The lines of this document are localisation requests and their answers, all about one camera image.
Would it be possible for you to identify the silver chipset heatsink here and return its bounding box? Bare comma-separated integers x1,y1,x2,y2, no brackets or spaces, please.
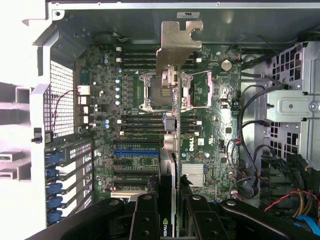
181,163,206,187

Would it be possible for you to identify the blue expansion slot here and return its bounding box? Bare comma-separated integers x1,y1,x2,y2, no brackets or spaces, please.
113,149,160,158

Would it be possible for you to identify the green Dell motherboard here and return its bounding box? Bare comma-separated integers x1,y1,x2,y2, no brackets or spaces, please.
74,43,242,201

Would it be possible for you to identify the CPU socket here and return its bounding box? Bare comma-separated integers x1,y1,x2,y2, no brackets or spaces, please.
138,71,195,112

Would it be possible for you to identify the metal disk bay cage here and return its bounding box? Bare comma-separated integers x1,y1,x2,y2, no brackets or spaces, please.
266,41,320,171

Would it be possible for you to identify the round coin battery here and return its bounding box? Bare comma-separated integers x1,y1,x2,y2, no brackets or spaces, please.
220,58,233,71

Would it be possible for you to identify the black open PC case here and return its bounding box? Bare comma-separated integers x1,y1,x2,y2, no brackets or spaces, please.
0,0,320,240

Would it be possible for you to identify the red twisted wire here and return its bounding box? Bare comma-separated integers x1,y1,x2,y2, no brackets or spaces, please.
263,190,320,212

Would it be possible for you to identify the blue data wire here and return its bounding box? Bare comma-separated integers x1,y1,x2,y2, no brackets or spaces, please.
293,214,320,237

